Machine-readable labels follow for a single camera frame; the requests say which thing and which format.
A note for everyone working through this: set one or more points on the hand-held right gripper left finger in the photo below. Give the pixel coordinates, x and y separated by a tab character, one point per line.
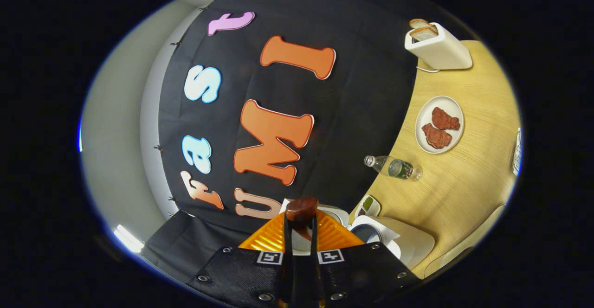
241	271

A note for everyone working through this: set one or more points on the white round plate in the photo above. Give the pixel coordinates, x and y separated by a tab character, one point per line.
423	113

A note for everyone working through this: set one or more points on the black backdrop cloth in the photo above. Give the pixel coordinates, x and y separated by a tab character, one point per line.
362	90

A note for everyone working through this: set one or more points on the brown wooden spoon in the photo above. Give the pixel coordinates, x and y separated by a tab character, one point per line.
301	209

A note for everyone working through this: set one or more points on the white rice cooker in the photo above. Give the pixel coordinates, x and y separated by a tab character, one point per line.
408	243

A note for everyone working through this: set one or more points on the red-brown meat piece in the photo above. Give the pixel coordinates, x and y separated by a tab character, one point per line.
436	137
445	119

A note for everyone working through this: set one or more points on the clear plastic water bottle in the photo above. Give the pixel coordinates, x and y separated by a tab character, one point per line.
394	167

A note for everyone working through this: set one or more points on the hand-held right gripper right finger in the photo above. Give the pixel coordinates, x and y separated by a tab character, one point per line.
357	271

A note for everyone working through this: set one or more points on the white toaster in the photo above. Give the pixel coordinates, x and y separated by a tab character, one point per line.
441	50

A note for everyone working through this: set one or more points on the small white dish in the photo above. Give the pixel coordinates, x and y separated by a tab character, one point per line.
369	204

